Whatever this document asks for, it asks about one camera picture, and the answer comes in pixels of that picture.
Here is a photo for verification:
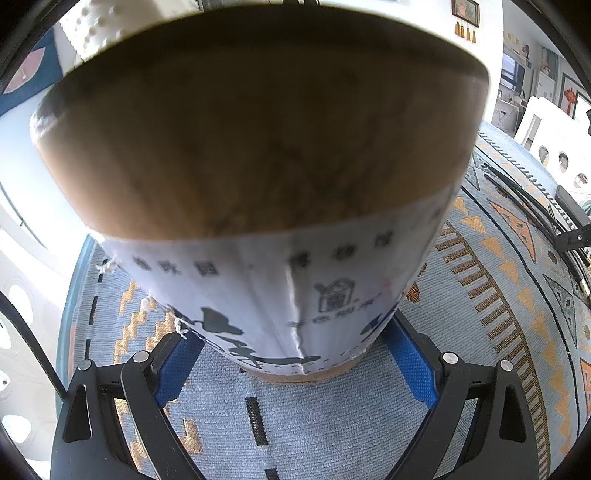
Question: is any bunch of black chopsticks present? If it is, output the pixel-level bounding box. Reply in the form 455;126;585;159
482;161;591;296

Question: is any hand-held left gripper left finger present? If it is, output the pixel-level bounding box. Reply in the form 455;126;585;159
50;330;206;480

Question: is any blue fridge cover cloth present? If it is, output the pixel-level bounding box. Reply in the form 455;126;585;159
0;32;65;112

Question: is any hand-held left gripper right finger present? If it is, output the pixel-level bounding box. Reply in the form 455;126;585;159
381;313;539;480

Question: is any small framed flower picture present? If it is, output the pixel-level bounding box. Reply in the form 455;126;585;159
451;0;481;26

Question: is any white cutout-back chair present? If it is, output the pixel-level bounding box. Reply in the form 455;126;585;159
0;185;88;467
512;96;591;190

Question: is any bamboo utensil holder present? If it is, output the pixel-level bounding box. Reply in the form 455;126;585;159
30;0;489;384

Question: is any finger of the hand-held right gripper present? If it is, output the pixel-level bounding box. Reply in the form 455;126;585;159
556;225;591;252

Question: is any patterned woven table runner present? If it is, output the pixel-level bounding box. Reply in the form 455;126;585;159
65;122;591;480

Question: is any black cable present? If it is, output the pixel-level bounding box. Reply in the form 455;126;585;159
0;291;65;401

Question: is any white dotted rice paddle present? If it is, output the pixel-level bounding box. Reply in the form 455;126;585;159
58;0;132;63

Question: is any framed red flower picture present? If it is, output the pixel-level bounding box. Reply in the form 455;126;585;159
560;76;591;118

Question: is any black smartphone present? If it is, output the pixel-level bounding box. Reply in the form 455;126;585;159
554;185;591;232

